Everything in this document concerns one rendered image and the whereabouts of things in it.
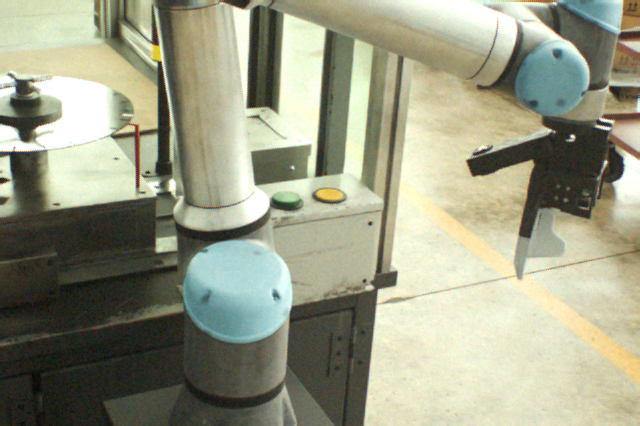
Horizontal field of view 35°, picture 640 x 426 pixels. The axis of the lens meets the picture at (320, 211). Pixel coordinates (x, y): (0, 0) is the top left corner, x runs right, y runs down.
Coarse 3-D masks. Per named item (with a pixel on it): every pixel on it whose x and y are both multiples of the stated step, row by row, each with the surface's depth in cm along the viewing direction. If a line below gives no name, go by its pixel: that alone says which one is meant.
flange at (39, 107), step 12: (0, 96) 158; (12, 96) 154; (36, 96) 155; (48, 96) 160; (0, 108) 153; (12, 108) 153; (24, 108) 154; (36, 108) 154; (48, 108) 155; (60, 108) 156; (12, 120) 151; (24, 120) 151; (36, 120) 152
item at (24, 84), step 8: (8, 72) 157; (16, 80) 153; (24, 80) 153; (32, 80) 154; (40, 80) 156; (48, 80) 157; (0, 88) 152; (16, 88) 154; (24, 88) 153; (32, 88) 152; (40, 88) 151; (24, 96) 154
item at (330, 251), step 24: (360, 192) 150; (288, 216) 141; (312, 216) 143; (336, 216) 145; (360, 216) 147; (288, 240) 143; (312, 240) 145; (336, 240) 147; (360, 240) 149; (288, 264) 145; (312, 264) 147; (336, 264) 149; (360, 264) 151; (312, 288) 148; (336, 288) 150; (360, 288) 153
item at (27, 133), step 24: (72, 96) 163; (96, 96) 164; (120, 96) 165; (0, 120) 152; (48, 120) 153; (72, 120) 154; (96, 120) 154; (120, 120) 155; (0, 144) 143; (24, 144) 144; (48, 144) 145; (72, 144) 145
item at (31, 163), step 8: (16, 152) 157; (24, 152) 156; (32, 152) 157; (40, 152) 158; (16, 160) 157; (24, 160) 157; (32, 160) 157; (40, 160) 158; (16, 168) 158; (24, 168) 157; (32, 168) 158; (40, 168) 159; (48, 168) 161; (24, 176) 158; (32, 176) 158
